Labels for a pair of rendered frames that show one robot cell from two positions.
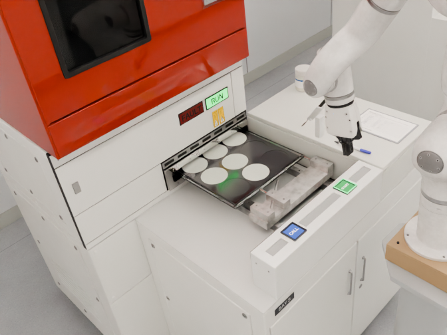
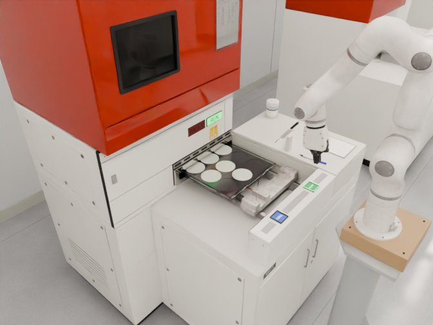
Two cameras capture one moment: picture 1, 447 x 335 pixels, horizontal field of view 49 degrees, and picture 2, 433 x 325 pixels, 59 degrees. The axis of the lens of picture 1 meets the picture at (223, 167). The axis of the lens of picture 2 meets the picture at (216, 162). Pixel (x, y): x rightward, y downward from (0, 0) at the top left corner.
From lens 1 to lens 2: 0.27 m
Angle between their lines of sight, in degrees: 8
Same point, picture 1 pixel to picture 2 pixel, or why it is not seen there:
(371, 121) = not seen: hidden behind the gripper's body
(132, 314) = (138, 282)
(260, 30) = not seen: hidden behind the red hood
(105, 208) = (131, 196)
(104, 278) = (124, 252)
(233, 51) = (230, 84)
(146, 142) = (164, 147)
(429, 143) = (384, 155)
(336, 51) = (322, 88)
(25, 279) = (37, 256)
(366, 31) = (344, 76)
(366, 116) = not seen: hidden behind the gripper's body
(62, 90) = (117, 102)
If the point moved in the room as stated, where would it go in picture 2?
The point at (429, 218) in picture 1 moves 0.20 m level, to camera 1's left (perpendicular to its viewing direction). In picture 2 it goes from (375, 209) to (327, 215)
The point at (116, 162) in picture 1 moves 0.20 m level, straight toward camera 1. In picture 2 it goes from (142, 161) to (156, 187)
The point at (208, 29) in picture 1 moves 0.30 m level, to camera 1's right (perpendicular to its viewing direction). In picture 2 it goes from (216, 67) to (281, 63)
